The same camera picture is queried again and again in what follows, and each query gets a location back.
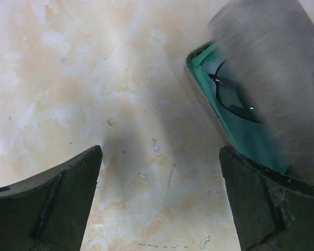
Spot blue cleaning cloth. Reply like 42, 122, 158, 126
203, 59, 243, 113

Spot grey glasses case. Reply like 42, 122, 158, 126
185, 1, 314, 186

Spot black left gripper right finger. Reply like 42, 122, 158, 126
219, 146, 314, 251

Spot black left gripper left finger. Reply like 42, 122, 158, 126
0, 145, 103, 250

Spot black thin-frame glasses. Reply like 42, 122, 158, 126
208, 60, 262, 124

